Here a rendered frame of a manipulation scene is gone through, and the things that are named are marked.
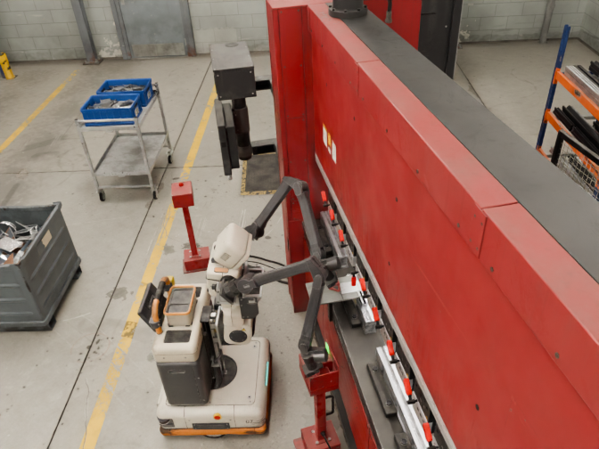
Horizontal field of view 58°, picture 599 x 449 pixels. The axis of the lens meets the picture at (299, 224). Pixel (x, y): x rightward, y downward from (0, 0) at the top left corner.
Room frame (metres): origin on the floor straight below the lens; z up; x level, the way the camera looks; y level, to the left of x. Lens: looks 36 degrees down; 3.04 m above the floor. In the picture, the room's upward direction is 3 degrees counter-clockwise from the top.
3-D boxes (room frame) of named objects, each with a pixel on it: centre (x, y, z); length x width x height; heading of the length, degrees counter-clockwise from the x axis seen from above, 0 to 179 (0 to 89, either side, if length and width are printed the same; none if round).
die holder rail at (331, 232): (2.74, -0.21, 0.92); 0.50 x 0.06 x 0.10; 9
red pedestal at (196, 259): (3.67, 0.93, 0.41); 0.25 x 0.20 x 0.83; 99
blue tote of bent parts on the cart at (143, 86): (5.46, 1.75, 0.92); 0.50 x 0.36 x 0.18; 87
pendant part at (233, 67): (3.36, 0.37, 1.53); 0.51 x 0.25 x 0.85; 8
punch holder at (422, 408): (1.24, -0.46, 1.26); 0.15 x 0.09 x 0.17; 9
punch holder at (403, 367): (1.44, -0.43, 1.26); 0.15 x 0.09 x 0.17; 9
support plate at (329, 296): (2.18, -0.16, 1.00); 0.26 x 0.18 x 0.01; 99
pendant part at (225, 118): (3.30, 0.45, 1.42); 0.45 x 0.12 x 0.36; 8
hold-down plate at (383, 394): (1.60, -0.35, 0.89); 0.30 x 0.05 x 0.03; 9
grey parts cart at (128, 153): (5.21, 1.77, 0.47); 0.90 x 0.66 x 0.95; 177
